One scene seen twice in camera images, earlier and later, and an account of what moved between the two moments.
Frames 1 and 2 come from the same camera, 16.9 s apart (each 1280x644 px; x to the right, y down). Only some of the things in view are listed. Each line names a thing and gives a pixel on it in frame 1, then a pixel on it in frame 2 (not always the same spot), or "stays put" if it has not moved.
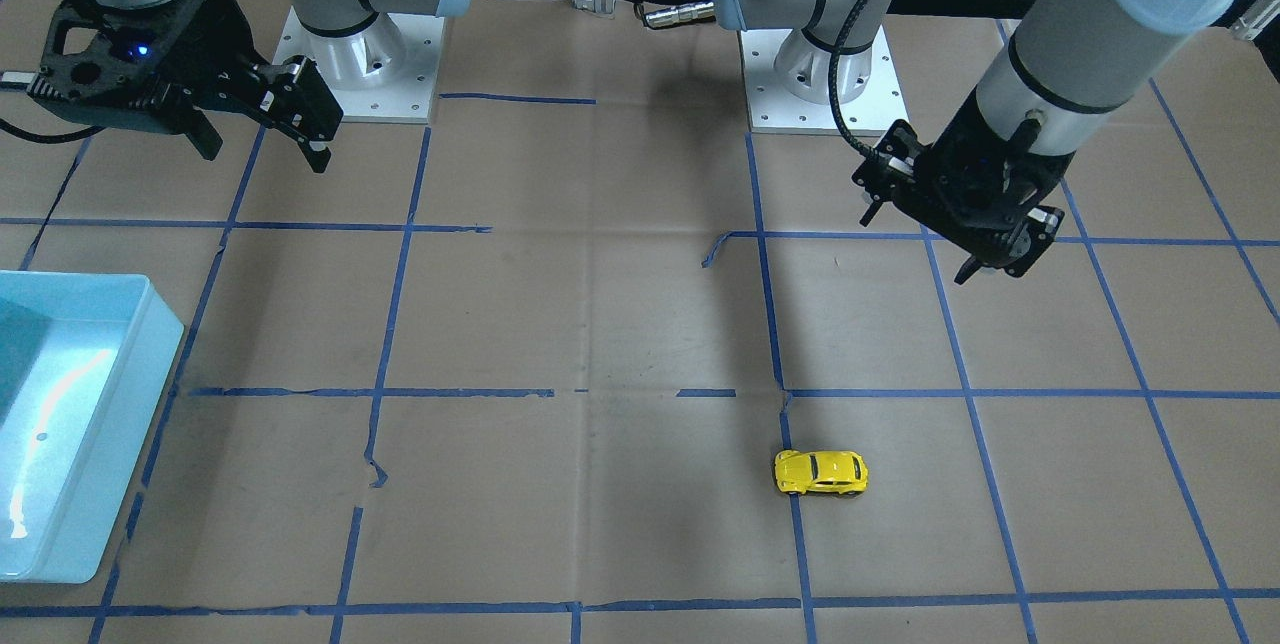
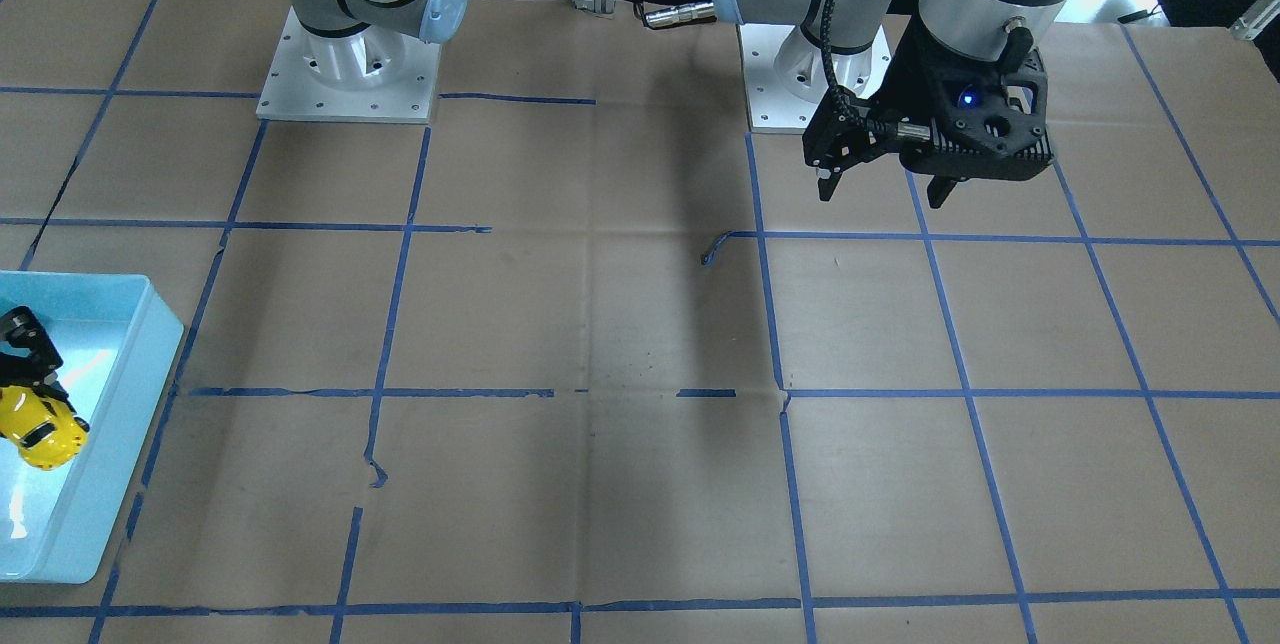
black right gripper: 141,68 -> 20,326
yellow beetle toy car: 830,472 -> 43,430
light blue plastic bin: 84,360 stays put
